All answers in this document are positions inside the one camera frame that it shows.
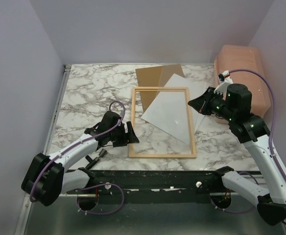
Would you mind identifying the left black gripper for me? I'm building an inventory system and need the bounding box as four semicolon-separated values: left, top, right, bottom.
109;121;139;147

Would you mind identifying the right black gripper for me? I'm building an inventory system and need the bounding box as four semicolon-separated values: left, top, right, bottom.
189;86;236;121

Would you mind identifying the light wooden picture frame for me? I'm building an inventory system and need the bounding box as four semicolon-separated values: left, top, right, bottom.
129;86;197;159

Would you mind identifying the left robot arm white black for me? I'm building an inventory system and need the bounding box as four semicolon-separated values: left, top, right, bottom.
21;111;140;206

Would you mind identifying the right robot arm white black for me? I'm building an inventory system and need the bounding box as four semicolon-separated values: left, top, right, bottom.
188;84;286;226

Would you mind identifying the brown cardboard backing board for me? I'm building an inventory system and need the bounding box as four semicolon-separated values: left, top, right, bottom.
136;64;185;112

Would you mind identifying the translucent pink plastic box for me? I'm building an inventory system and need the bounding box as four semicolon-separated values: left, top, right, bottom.
214;45;271;117

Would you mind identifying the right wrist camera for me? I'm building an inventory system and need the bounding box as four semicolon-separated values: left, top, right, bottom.
214;70;233;95

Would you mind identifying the black T-handle tool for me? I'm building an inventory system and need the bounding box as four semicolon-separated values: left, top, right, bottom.
85;149;107;170

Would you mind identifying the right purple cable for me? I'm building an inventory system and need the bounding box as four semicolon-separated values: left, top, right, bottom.
210;69;286;228

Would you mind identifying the black mounting base rail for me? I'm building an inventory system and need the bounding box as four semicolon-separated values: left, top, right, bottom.
66;169;241;205

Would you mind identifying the aluminium extrusion rail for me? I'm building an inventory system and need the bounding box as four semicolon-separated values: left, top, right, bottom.
24;190;72;197

